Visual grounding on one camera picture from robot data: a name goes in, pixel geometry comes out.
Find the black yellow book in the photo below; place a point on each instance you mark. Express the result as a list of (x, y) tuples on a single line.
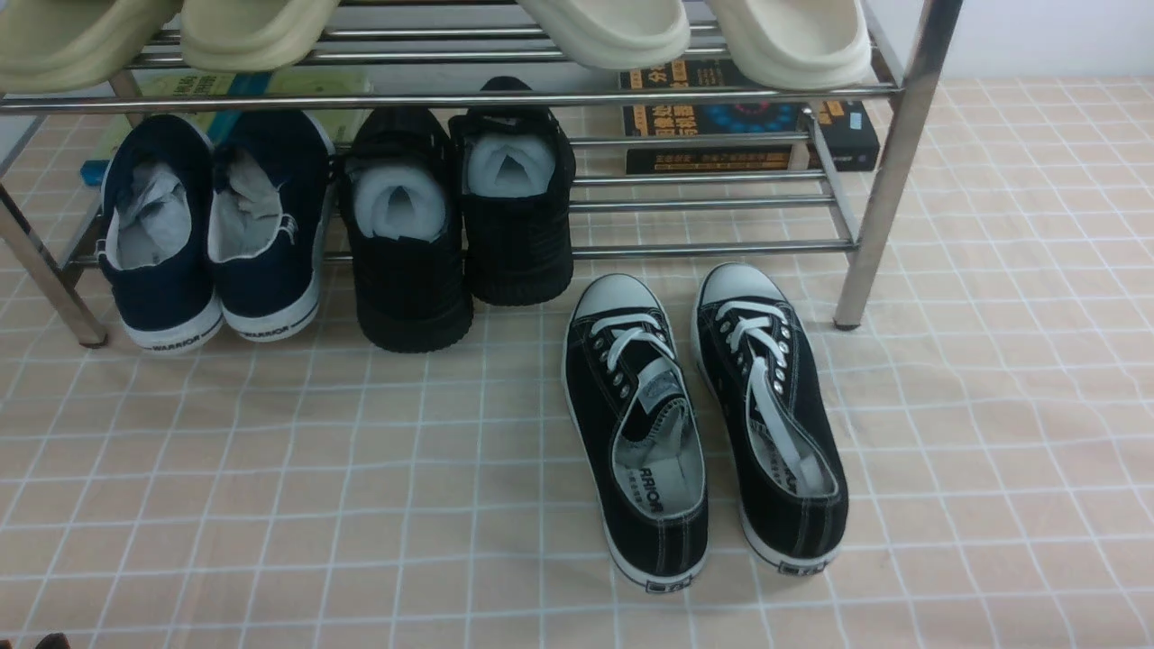
[(852, 140)]

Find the black knit shoe left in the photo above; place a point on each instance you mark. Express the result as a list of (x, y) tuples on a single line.
[(398, 192)]

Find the black white sneaker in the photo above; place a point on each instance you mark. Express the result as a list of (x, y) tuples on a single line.
[(752, 350), (630, 404)]

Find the black knit shoe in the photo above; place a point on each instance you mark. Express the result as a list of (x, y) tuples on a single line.
[(398, 192), (516, 167)]

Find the black white sneaker right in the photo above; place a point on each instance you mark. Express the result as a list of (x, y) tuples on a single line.
[(752, 350)]

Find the beige slipper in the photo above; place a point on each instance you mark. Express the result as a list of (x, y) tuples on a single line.
[(56, 46), (248, 36)]

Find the black white sneaker left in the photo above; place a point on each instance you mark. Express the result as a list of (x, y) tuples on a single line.
[(630, 404)]

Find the black knit shoe right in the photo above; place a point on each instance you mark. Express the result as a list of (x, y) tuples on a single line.
[(516, 167)]

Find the silver metal shoe rack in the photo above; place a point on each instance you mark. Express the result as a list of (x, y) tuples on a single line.
[(863, 240)]

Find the navy canvas shoe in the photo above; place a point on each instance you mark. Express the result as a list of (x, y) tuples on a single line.
[(272, 202), (156, 197)]

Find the beige slipper far left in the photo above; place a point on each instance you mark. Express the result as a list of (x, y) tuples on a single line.
[(56, 46)]

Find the cream slipper far right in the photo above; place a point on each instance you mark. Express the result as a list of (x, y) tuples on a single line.
[(796, 45)]

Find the cream slipper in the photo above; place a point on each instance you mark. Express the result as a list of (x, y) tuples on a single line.
[(614, 35), (796, 45)]

